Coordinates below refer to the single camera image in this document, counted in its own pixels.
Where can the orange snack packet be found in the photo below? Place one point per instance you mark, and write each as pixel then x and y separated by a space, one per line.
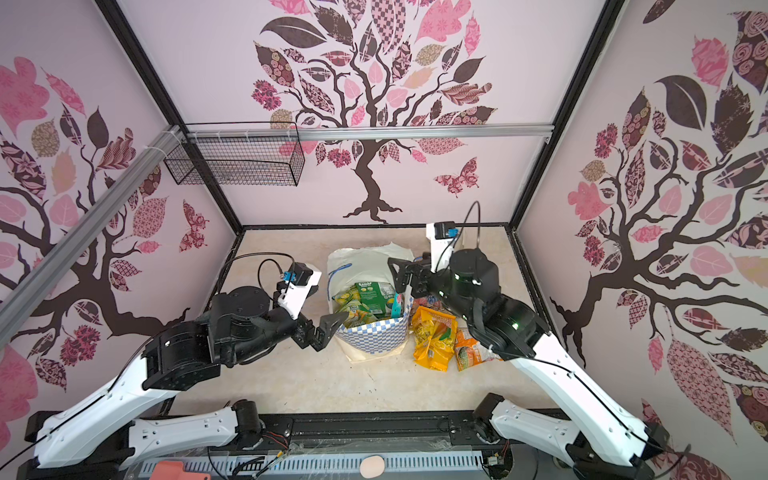
pixel 469 352

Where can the black metal frame post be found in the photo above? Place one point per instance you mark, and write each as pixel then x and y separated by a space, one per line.
pixel 122 30

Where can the red gold fruit snack bag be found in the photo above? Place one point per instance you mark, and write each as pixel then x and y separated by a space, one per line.
pixel 430 302

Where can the red object at bottom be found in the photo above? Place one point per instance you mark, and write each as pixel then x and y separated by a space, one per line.
pixel 175 470

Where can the teal item in bag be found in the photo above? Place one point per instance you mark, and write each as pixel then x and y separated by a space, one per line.
pixel 398 305

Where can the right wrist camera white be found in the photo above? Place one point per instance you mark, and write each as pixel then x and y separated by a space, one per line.
pixel 442 237

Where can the black wire mesh basket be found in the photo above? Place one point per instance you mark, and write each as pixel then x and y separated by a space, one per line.
pixel 261 153

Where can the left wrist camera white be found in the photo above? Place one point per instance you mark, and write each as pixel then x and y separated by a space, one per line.
pixel 299 282

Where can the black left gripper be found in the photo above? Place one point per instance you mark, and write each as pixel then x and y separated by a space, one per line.
pixel 305 335

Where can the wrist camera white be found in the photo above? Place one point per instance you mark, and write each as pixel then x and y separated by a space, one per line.
pixel 442 237
pixel 299 282

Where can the round beige sticker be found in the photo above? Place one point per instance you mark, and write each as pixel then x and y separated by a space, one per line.
pixel 372 467

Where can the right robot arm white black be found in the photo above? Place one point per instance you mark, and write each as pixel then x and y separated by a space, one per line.
pixel 597 438

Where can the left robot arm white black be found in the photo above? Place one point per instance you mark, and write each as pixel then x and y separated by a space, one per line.
pixel 106 433

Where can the aluminium crossbar left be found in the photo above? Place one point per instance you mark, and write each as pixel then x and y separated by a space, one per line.
pixel 18 307

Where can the yellow snack packet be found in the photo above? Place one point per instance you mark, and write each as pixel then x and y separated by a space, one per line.
pixel 435 335

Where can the green snack packet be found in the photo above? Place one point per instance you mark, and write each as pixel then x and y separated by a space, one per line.
pixel 366 303

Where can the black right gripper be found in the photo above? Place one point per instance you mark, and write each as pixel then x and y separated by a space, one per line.
pixel 422 270

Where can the aluminium crossbar back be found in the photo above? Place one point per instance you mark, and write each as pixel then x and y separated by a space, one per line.
pixel 377 133

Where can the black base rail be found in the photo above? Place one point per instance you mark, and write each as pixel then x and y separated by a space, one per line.
pixel 383 432

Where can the aluminium crossbar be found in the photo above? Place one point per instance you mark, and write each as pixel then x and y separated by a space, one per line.
pixel 377 133
pixel 18 307

